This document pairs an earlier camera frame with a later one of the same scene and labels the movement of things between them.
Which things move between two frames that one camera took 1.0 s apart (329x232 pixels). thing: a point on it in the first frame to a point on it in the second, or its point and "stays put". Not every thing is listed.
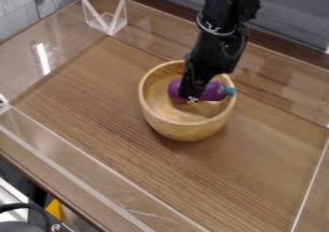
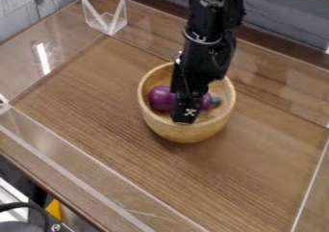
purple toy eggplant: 214,90 to 162,99
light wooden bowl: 180,121 stays put
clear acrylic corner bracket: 105,22 stays put
